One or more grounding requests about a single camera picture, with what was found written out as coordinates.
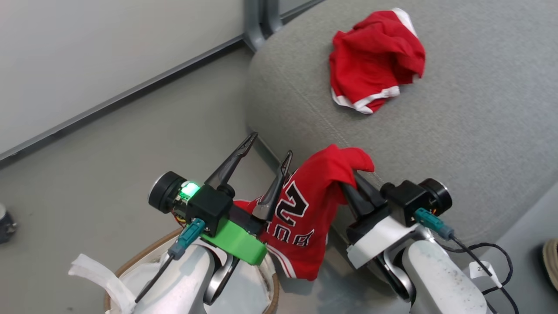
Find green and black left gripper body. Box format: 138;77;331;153
148;171;268;266

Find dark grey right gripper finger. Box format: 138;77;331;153
355;172;388;209
340;182;372;218

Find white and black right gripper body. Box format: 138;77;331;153
347;178;453;269

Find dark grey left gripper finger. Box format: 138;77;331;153
252;150;293;222
205;132;259;193

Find red jersey with black print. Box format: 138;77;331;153
233;144;375;281

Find red shorts with white trim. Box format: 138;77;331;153
329;8;426;115

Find grey fabric sofa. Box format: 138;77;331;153
246;0;558;262

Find brown rimmed laundry basket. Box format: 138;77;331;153
104;227;280;314

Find brown woven round object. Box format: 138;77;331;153
543;239;558;291

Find black cable with teal plug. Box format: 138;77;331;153
414;207;520;314
134;218;206;304

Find white cable tag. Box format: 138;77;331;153
469;260;503;288

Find grey partition bottom rail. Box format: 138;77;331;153
0;34;245;165

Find grey partition post with feet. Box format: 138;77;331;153
243;0;284;52

